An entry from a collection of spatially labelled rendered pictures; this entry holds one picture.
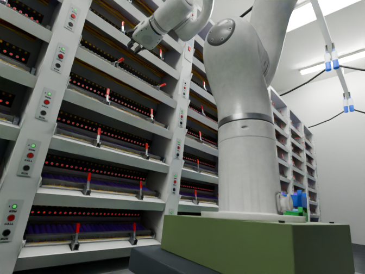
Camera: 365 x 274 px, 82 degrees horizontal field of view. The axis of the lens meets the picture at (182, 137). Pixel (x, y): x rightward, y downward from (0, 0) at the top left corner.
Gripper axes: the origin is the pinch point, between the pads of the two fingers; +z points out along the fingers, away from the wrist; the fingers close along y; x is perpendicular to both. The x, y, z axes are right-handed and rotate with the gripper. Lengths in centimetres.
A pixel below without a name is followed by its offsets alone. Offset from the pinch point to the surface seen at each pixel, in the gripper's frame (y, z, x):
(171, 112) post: 42.6, 20.1, -7.5
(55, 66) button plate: -23.3, 16.3, -15.7
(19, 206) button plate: -21, 25, -66
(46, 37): -28.8, 15.9, -5.1
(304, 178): 323, 17, -9
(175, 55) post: 42, 16, 36
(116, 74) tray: 1.4, 15.9, -4.9
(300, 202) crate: 79, -32, -63
